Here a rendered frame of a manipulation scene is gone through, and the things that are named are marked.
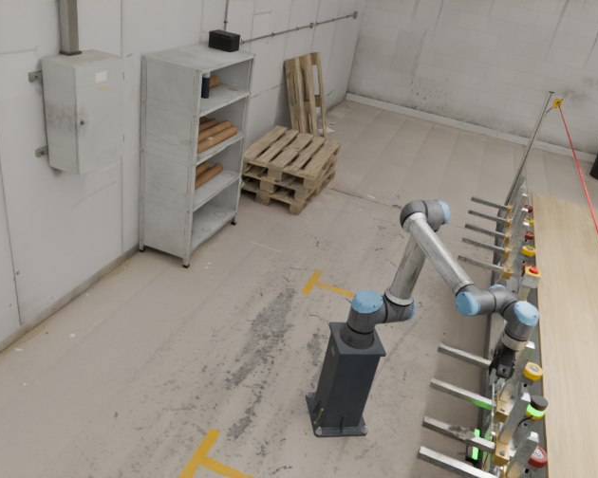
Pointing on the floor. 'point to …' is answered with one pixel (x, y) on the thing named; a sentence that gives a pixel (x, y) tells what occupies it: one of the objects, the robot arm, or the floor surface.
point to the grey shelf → (166, 79)
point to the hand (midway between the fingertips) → (494, 384)
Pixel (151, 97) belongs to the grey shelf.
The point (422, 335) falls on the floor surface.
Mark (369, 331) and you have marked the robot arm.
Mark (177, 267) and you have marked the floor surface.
